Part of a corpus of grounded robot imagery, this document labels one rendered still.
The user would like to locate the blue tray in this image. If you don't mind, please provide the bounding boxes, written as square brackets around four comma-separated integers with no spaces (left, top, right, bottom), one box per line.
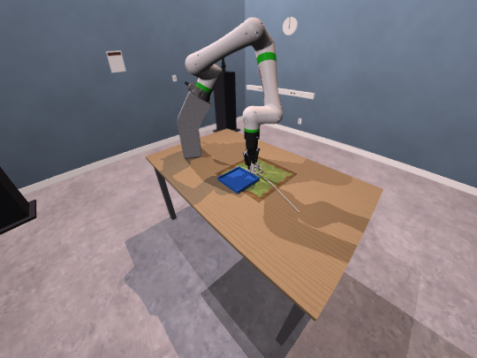
[217,167,260,194]

